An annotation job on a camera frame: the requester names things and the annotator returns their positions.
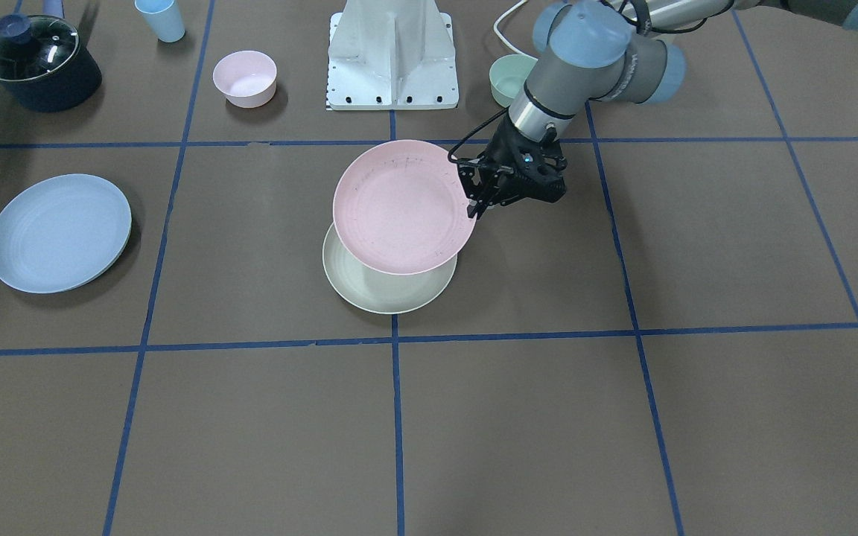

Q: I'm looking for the pink plate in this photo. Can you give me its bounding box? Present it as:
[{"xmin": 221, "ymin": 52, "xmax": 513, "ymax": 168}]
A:
[{"xmin": 331, "ymin": 140, "xmax": 476, "ymax": 275}]

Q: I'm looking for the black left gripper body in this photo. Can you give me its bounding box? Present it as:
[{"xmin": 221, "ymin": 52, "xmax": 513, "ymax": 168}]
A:
[{"xmin": 477, "ymin": 118, "xmax": 568, "ymax": 205}]

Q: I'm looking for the green bowl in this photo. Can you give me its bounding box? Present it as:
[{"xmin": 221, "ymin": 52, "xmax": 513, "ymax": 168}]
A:
[{"xmin": 488, "ymin": 54, "xmax": 538, "ymax": 106}]

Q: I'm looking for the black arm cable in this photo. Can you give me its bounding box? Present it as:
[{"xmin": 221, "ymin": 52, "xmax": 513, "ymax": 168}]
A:
[{"xmin": 447, "ymin": 108, "xmax": 512, "ymax": 166}]

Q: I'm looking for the pink bowl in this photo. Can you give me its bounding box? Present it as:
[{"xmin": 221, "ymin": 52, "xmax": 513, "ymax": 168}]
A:
[{"xmin": 212, "ymin": 50, "xmax": 279, "ymax": 109}]

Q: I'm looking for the dark blue pot with lid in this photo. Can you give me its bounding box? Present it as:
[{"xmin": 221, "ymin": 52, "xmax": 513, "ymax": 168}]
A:
[{"xmin": 0, "ymin": 1, "xmax": 103, "ymax": 113}]

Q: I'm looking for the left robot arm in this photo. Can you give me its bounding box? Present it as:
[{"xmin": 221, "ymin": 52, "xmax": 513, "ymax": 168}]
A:
[{"xmin": 449, "ymin": 1, "xmax": 759, "ymax": 218}]

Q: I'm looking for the blue plate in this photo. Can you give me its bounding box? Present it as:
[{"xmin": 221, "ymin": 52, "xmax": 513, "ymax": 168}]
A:
[{"xmin": 0, "ymin": 173, "xmax": 132, "ymax": 294}]

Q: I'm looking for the cream plate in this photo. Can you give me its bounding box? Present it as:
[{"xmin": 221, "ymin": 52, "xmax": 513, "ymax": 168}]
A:
[{"xmin": 321, "ymin": 225, "xmax": 457, "ymax": 315}]

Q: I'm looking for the light blue cup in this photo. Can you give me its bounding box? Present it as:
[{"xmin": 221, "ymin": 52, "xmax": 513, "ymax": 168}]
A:
[{"xmin": 134, "ymin": 0, "xmax": 186, "ymax": 43}]

